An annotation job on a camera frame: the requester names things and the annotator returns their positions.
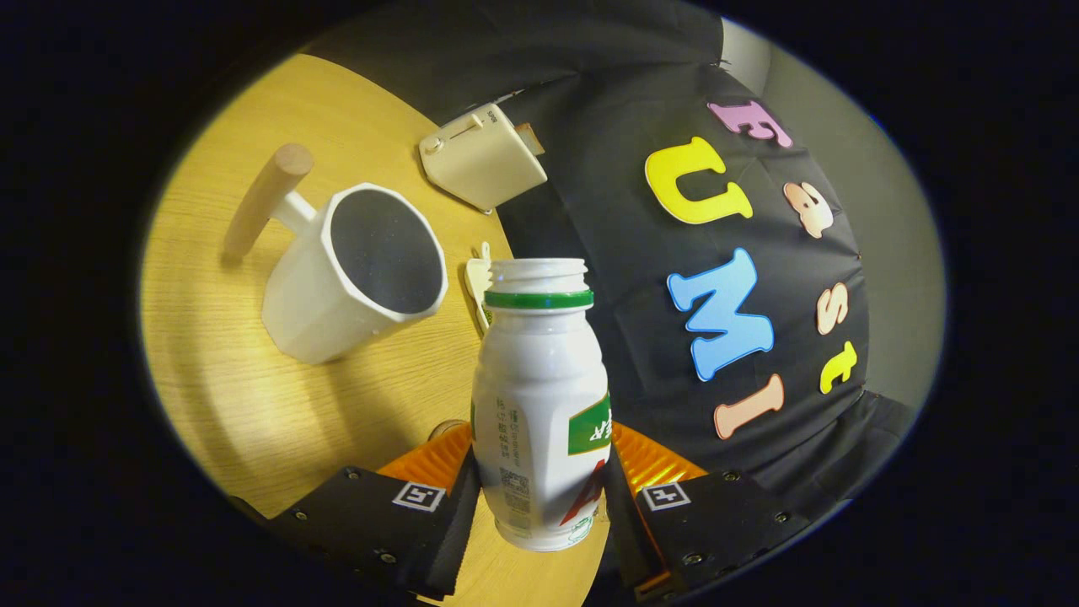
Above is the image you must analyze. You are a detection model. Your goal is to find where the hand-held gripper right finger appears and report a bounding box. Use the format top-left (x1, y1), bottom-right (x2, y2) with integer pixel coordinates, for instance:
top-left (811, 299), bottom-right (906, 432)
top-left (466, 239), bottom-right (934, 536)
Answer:
top-left (603, 422), bottom-right (814, 601)

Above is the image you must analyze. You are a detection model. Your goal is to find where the cream toaster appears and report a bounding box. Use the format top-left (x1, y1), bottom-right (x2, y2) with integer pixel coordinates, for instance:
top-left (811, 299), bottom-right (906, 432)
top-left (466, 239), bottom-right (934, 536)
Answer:
top-left (419, 103), bottom-right (549, 214)

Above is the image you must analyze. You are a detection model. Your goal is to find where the black backdrop cloth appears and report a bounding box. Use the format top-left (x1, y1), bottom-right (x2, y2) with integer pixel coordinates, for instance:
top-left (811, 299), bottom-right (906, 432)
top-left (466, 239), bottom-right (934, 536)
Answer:
top-left (299, 0), bottom-right (920, 540)

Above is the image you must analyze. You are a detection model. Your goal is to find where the white cup wooden handle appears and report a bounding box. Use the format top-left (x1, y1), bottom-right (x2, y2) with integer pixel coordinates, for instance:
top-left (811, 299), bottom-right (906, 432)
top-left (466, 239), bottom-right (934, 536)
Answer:
top-left (222, 143), bottom-right (449, 366)

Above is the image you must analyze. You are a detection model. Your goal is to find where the wooden table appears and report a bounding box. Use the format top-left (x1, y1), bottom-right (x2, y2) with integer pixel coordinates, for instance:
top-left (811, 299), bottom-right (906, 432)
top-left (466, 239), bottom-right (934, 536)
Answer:
top-left (139, 52), bottom-right (612, 607)

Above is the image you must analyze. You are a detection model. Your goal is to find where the white juice bottle green label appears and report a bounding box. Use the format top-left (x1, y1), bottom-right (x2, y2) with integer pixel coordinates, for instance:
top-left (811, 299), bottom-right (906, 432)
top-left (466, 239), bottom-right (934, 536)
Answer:
top-left (470, 258), bottom-right (611, 553)

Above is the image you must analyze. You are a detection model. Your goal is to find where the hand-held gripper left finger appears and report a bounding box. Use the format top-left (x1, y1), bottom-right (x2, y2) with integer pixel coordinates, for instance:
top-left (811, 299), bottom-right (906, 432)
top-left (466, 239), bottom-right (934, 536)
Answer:
top-left (268, 422), bottom-right (483, 601)

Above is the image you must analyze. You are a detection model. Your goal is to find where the small white bean dish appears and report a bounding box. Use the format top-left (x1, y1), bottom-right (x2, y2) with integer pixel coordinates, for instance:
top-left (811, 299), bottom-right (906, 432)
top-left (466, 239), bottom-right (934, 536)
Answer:
top-left (464, 242), bottom-right (494, 331)

